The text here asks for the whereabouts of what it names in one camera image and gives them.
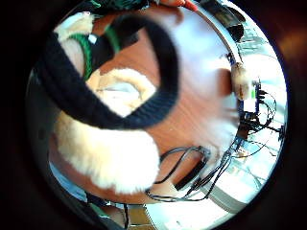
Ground the person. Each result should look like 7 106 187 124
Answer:
47 162 130 230

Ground black flat power strip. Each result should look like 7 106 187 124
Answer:
174 155 209 192

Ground orange object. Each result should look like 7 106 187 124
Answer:
159 0 200 12

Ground small beige soft toy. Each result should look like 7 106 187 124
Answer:
230 61 254 102

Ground electronics box with green light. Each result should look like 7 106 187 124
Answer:
243 80 269 115

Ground black cables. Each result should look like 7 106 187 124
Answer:
145 144 246 204

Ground black stand with cables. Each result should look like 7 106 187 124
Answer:
235 110 286 142

